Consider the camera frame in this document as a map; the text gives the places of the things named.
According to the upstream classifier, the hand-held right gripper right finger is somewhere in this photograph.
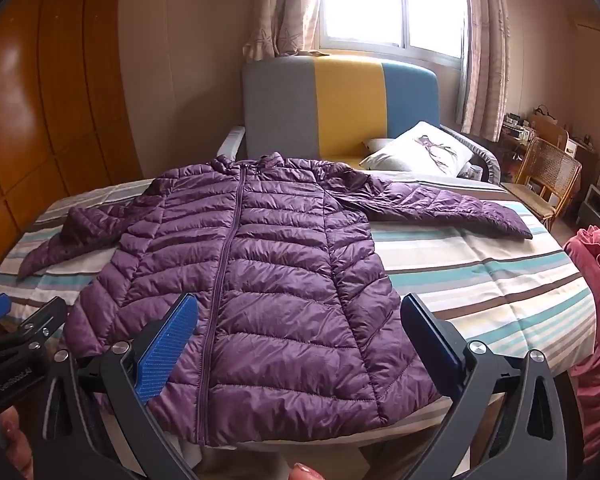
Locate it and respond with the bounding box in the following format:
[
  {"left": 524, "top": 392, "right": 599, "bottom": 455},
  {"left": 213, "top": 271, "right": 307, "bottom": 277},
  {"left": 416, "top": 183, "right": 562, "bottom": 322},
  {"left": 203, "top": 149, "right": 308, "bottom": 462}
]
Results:
[{"left": 400, "top": 292, "right": 568, "bottom": 480}]

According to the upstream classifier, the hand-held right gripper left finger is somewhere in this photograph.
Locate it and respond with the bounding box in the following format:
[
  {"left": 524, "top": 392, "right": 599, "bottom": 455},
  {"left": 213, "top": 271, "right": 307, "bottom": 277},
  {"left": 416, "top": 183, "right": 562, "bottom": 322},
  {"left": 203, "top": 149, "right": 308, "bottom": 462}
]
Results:
[{"left": 35, "top": 292, "right": 201, "bottom": 480}]

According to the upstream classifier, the purple down jacket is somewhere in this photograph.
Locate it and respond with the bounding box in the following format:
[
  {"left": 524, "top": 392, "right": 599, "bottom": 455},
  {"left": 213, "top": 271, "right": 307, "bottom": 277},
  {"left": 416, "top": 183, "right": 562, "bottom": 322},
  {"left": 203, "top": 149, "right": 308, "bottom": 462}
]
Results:
[{"left": 17, "top": 154, "right": 533, "bottom": 448}]

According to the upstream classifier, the person's left hand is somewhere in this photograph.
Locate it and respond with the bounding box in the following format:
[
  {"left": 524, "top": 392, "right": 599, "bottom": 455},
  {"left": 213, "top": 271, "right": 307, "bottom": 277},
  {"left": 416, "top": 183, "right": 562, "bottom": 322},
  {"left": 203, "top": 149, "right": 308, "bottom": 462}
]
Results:
[{"left": 0, "top": 405, "right": 35, "bottom": 480}]

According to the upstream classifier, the person's right hand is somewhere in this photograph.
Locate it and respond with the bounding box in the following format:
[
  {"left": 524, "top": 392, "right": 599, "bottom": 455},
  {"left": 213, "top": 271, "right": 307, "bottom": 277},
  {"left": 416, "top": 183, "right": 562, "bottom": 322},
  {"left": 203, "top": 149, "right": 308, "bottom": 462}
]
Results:
[{"left": 287, "top": 462, "right": 326, "bottom": 480}]

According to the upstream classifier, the striped bed sheet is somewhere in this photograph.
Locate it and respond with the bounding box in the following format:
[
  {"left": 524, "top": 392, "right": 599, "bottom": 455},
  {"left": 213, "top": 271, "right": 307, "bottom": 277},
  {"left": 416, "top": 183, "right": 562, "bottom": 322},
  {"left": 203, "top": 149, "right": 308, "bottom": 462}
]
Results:
[{"left": 0, "top": 175, "right": 598, "bottom": 480}]

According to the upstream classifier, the pink ruffled cloth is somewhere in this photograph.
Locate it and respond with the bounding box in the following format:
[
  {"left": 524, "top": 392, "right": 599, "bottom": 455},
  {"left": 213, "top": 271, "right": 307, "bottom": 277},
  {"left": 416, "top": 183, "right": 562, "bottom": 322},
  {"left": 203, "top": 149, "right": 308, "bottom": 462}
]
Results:
[{"left": 564, "top": 225, "right": 600, "bottom": 466}]

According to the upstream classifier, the white printed pillow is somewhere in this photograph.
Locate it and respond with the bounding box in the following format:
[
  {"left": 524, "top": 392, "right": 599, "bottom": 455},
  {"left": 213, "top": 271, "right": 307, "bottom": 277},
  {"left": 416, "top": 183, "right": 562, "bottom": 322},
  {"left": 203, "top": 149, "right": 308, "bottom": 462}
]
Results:
[{"left": 360, "top": 121, "right": 476, "bottom": 173}]

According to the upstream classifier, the grey storage box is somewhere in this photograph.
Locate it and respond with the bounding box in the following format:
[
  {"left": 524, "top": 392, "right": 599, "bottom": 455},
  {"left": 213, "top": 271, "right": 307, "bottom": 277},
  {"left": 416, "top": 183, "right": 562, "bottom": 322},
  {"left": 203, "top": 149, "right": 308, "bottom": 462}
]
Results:
[{"left": 577, "top": 184, "right": 600, "bottom": 231}]

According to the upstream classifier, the rattan chair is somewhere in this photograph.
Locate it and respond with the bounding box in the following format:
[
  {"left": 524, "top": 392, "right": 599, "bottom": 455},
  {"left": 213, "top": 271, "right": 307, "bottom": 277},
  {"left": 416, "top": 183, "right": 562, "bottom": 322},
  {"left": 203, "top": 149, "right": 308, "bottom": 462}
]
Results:
[{"left": 502, "top": 136, "right": 583, "bottom": 233}]

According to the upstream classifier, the wooden wardrobe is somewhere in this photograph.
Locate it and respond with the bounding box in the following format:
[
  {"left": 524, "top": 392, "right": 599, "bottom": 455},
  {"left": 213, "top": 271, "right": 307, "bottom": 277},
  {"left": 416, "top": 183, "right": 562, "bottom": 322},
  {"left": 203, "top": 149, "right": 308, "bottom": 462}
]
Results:
[{"left": 0, "top": 0, "right": 156, "bottom": 271}]

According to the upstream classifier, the cluttered wooden desk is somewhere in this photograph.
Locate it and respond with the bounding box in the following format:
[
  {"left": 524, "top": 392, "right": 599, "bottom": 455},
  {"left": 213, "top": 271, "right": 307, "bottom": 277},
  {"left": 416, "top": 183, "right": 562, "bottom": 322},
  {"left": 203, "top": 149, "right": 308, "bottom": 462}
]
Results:
[{"left": 499, "top": 105, "right": 600, "bottom": 196}]

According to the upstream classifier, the grey yellow blue headboard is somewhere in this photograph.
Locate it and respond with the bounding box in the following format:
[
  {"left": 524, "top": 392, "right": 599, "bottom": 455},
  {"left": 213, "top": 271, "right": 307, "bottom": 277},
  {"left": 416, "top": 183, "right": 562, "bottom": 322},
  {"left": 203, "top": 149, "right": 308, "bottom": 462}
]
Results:
[{"left": 217, "top": 55, "right": 501, "bottom": 181}]

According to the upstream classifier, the beige patterned curtain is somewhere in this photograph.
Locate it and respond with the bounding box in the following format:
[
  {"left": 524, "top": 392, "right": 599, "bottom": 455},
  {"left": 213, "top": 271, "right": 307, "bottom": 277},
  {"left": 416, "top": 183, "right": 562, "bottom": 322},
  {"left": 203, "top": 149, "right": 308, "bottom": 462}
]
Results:
[
  {"left": 462, "top": 0, "right": 511, "bottom": 143},
  {"left": 242, "top": 0, "right": 326, "bottom": 61}
]

